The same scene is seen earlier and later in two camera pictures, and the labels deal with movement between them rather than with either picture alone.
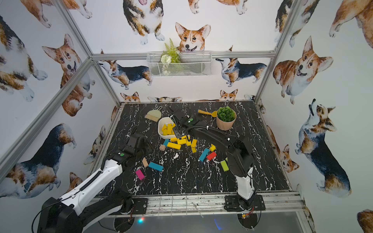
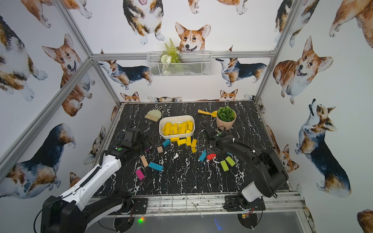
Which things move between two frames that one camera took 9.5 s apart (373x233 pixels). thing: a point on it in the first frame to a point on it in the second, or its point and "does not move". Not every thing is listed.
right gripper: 175,129 to 208,143
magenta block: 140,174 does not move
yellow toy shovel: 213,114 does not move
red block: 211,156 does not move
